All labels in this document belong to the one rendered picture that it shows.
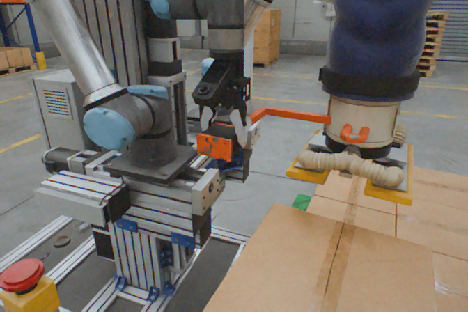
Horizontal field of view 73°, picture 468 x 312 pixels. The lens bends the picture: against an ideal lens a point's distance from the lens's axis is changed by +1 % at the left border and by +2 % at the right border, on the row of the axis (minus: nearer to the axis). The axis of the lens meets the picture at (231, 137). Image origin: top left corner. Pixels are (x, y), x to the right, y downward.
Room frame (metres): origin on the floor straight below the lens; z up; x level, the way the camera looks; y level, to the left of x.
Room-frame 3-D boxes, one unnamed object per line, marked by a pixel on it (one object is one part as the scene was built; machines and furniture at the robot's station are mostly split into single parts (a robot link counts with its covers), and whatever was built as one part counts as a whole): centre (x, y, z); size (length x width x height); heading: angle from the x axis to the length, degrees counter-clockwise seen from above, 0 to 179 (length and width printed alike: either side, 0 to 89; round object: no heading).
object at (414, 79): (0.80, -0.35, 1.32); 0.23 x 0.23 x 0.04
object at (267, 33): (8.67, -0.66, 0.87); 1.21 x 1.02 x 1.74; 159
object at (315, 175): (0.84, -0.27, 1.10); 0.34 x 0.10 x 0.05; 152
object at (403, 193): (0.75, -0.43, 1.10); 0.34 x 0.10 x 0.05; 152
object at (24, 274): (0.43, 0.38, 1.02); 0.07 x 0.07 x 0.04
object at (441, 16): (7.50, -4.06, 0.65); 1.29 x 1.10 x 1.31; 159
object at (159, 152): (0.90, 0.25, 1.09); 0.15 x 0.15 x 0.10
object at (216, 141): (0.66, 0.02, 1.20); 0.09 x 0.08 x 0.05; 62
